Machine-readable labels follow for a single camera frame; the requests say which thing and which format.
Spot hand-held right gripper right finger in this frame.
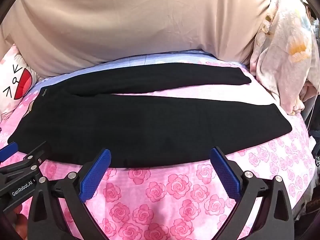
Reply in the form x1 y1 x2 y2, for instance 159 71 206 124
210 147 295 240

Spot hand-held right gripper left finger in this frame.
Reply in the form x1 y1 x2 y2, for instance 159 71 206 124
27 149 112 240

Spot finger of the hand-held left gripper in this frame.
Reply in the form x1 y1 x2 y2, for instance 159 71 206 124
0 141 48 178
0 142 18 162

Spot black pants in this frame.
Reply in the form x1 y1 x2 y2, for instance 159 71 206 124
7 64 293 169

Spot person's left hand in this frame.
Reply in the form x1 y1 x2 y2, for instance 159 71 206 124
11 205 29 240

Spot pink rose bedsheet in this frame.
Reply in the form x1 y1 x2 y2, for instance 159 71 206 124
0 49 317 240

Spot white cartoon face pillow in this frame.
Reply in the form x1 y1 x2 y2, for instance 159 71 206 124
0 44 40 117

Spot pale floral blanket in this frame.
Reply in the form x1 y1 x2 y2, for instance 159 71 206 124
250 0 320 115

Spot beige padded headboard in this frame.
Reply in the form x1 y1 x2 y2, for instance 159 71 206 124
0 0 283 79

